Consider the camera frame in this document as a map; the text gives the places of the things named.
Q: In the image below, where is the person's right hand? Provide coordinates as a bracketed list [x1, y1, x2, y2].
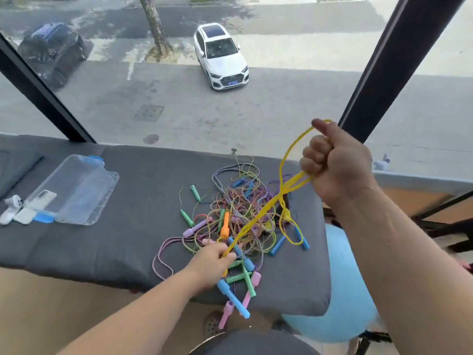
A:
[300, 119, 375, 208]

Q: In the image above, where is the person's left hand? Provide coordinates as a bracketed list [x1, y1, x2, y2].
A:
[186, 242, 237, 293]

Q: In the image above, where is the yellow jump rope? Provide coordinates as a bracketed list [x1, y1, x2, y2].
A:
[221, 119, 333, 276]

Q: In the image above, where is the person's right forearm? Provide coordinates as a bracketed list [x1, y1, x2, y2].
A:
[325, 183, 473, 355]

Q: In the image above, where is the person's left forearm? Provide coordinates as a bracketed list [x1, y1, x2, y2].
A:
[55, 263, 202, 355]

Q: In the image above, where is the brown perforated slipper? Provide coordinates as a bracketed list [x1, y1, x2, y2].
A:
[203, 310, 226, 338]

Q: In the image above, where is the black round stool seat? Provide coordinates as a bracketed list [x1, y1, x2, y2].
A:
[188, 329, 322, 355]

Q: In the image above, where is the grey padded bench cushion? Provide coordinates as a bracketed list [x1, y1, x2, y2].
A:
[0, 134, 332, 318]

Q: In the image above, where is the white car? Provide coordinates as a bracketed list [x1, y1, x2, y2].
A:
[194, 23, 250, 90]

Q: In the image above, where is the light blue exercise ball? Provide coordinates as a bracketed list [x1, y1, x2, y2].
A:
[281, 222, 379, 343]

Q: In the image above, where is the square manhole cover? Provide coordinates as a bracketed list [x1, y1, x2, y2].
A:
[133, 104, 165, 122]

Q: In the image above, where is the clear plastic storage box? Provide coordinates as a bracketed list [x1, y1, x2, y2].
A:
[23, 154, 120, 226]

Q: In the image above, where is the tree trunk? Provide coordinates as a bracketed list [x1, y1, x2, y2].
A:
[138, 0, 174, 57]

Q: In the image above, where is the white smartphone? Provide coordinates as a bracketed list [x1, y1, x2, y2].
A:
[14, 190, 57, 225]

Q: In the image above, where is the white earbuds case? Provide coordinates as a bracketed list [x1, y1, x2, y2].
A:
[0, 195, 23, 226]

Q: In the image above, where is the dark blue car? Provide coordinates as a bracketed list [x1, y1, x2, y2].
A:
[18, 22, 88, 89]

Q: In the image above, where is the pile of colourful skipping ropes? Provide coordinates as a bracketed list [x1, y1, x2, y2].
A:
[152, 154, 311, 330]

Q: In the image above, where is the black window frame post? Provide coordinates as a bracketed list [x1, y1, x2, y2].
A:
[0, 33, 97, 143]
[338, 0, 468, 144]

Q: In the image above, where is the black metal frame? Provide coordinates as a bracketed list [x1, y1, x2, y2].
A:
[410, 190, 473, 253]

